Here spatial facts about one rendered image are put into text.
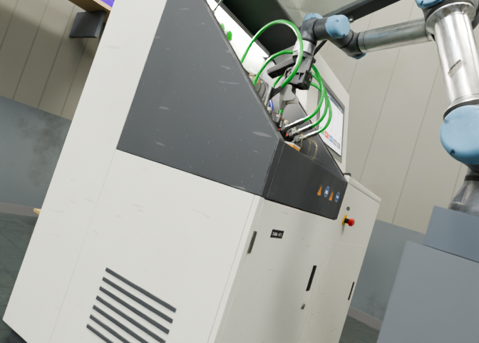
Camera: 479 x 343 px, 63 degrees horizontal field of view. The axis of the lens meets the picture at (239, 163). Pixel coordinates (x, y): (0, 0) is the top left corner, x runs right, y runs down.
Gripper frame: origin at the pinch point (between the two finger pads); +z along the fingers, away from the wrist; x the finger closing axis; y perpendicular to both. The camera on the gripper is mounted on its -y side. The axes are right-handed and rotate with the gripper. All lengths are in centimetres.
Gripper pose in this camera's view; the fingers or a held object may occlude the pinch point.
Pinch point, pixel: (281, 106)
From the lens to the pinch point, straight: 145.4
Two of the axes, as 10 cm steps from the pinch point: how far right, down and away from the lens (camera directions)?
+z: -3.1, 9.5, -0.6
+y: 8.1, 2.3, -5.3
